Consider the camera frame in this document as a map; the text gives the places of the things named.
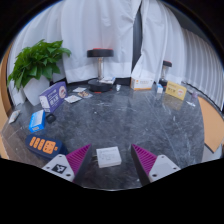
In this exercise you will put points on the purple cardboard box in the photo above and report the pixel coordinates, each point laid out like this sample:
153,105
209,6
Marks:
52,96

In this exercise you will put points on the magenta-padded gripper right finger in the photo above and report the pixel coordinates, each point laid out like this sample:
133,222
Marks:
145,160

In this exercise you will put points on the white charger block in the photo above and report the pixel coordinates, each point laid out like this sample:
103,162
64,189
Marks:
109,157

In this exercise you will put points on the white pen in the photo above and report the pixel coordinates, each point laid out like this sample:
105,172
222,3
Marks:
191,103

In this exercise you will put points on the blue and white box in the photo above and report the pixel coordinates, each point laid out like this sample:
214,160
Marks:
36,121

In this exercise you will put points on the yellow sign card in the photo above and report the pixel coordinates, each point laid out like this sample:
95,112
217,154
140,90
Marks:
176,90

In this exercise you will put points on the white flat packet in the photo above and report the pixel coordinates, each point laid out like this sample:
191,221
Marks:
14,116

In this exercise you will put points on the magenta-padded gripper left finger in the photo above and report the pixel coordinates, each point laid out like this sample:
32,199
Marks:
78,158

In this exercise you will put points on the white orange tissue box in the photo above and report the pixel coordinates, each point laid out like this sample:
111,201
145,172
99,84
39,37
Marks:
141,84

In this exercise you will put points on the small black red bar stool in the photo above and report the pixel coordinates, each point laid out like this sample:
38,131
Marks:
166,64

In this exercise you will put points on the wide white curtain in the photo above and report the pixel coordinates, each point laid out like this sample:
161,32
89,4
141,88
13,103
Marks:
96,33

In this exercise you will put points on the white booklet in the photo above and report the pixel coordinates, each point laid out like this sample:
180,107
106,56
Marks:
107,80

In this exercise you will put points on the large black red bar stool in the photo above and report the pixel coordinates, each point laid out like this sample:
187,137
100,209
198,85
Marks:
100,52

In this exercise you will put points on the orange blister pack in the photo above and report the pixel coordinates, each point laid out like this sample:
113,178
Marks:
84,94

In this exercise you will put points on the white blister pack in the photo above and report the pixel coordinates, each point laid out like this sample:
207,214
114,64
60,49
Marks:
73,99

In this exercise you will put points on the small white blue box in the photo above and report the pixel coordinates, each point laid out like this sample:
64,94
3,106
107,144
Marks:
159,88

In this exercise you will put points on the white leaflet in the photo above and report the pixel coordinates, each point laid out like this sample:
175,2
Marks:
79,89

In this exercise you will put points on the pleated white curtain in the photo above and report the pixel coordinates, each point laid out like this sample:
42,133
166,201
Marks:
193,56

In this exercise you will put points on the green potted plant white pot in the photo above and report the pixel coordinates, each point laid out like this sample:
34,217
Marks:
36,63

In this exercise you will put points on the small white bottle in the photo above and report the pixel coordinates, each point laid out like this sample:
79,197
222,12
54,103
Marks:
118,87

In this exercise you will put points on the small black round cap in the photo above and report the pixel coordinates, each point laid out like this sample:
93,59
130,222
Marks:
50,118

